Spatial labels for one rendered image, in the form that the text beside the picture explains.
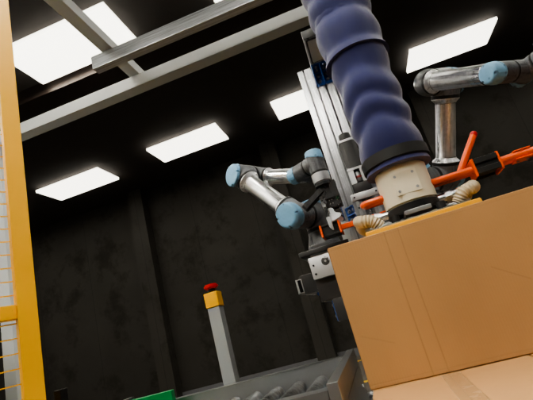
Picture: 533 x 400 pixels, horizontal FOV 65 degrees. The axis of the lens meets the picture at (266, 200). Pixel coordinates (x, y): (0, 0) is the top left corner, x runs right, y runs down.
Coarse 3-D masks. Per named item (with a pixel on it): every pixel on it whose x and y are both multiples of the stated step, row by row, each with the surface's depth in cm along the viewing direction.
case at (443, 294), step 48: (528, 192) 111; (384, 240) 119; (432, 240) 115; (480, 240) 112; (528, 240) 109; (384, 288) 116; (432, 288) 113; (480, 288) 110; (528, 288) 107; (384, 336) 114; (432, 336) 110; (480, 336) 107; (528, 336) 104; (384, 384) 111
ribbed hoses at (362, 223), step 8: (464, 184) 124; (472, 184) 122; (456, 192) 123; (464, 192) 122; (472, 192) 122; (456, 200) 123; (464, 200) 122; (360, 216) 131; (368, 216) 129; (360, 224) 130; (368, 224) 128; (376, 224) 128; (360, 232) 145
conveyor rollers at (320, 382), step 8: (320, 376) 158; (296, 384) 155; (304, 384) 160; (312, 384) 146; (320, 384) 146; (256, 392) 164; (272, 392) 153; (280, 392) 158; (288, 392) 142; (296, 392) 146; (304, 392) 157
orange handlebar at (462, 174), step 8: (512, 152) 130; (520, 152) 128; (528, 152) 128; (504, 160) 129; (512, 160) 132; (520, 160) 131; (464, 168) 133; (472, 168) 131; (440, 176) 134; (448, 176) 133; (456, 176) 132; (464, 176) 135; (440, 184) 137; (368, 200) 139; (376, 200) 138; (368, 208) 142; (344, 224) 167; (352, 224) 166
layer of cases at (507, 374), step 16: (480, 368) 103; (496, 368) 98; (512, 368) 94; (528, 368) 90; (400, 384) 110; (416, 384) 104; (432, 384) 100; (448, 384) 96; (464, 384) 92; (480, 384) 88; (496, 384) 85; (512, 384) 82; (528, 384) 79
